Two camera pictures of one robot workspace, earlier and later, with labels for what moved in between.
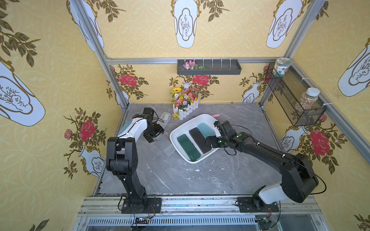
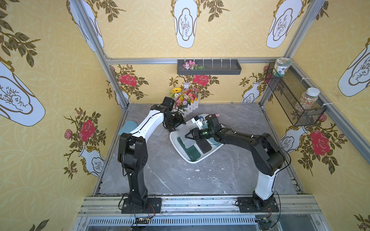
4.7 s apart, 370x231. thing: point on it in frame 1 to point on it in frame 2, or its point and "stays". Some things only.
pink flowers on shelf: [192, 65] stays
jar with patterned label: [280, 65] stays
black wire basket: [301, 102] stays
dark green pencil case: [191, 150] stays
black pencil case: [200, 140] stays
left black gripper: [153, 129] to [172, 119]
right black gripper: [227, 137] to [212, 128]
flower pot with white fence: [185, 102] stays
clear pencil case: [165, 144] to [183, 130]
